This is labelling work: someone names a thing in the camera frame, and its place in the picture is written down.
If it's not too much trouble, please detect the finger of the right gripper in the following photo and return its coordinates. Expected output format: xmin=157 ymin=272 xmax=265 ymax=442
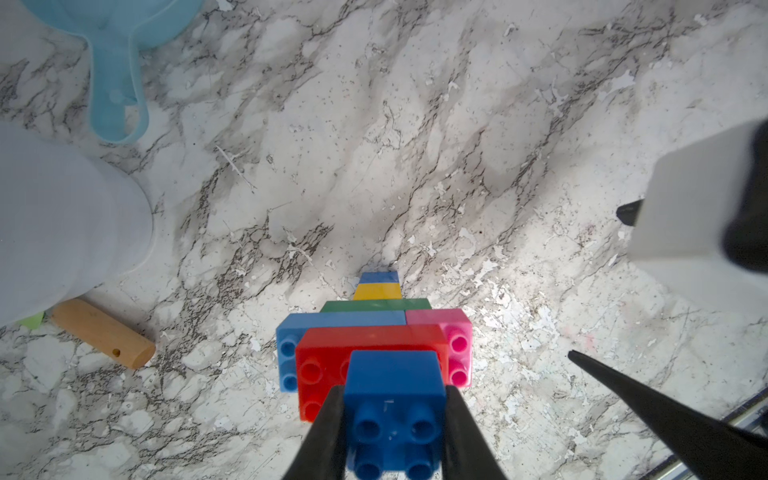
xmin=568 ymin=350 xmax=759 ymax=479
xmin=616 ymin=199 xmax=643 ymax=227

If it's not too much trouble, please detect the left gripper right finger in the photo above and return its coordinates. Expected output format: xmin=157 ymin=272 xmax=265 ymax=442
xmin=442 ymin=385 xmax=507 ymax=480

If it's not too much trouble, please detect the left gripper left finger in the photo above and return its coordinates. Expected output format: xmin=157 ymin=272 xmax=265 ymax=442
xmin=282 ymin=385 xmax=347 ymax=480

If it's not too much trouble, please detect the red long lego brick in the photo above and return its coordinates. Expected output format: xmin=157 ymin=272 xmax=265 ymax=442
xmin=295 ymin=325 xmax=449 ymax=423

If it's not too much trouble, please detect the pink small lego brick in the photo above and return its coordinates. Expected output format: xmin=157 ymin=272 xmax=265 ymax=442
xmin=406 ymin=309 xmax=473 ymax=388

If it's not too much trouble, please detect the light blue long lego brick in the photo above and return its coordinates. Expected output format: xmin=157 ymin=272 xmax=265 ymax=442
xmin=275 ymin=310 xmax=409 ymax=394

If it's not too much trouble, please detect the green long lego brick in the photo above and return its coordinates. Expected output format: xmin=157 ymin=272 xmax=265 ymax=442
xmin=321 ymin=298 xmax=432 ymax=313

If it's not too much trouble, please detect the yellow small lego brick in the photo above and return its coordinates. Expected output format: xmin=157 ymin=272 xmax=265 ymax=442
xmin=353 ymin=283 xmax=402 ymax=301

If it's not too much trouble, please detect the green toy rake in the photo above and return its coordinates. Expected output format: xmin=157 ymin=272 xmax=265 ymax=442
xmin=18 ymin=299 xmax=156 ymax=370

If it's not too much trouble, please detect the white pot with flowers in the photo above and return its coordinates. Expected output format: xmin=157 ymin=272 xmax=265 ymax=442
xmin=1 ymin=124 xmax=153 ymax=325

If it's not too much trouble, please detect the teal whale shaped dish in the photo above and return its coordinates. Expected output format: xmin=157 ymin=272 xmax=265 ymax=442
xmin=23 ymin=0 xmax=203 ymax=144

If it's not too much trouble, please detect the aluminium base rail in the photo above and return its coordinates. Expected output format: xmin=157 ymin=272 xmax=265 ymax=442
xmin=644 ymin=389 xmax=767 ymax=479

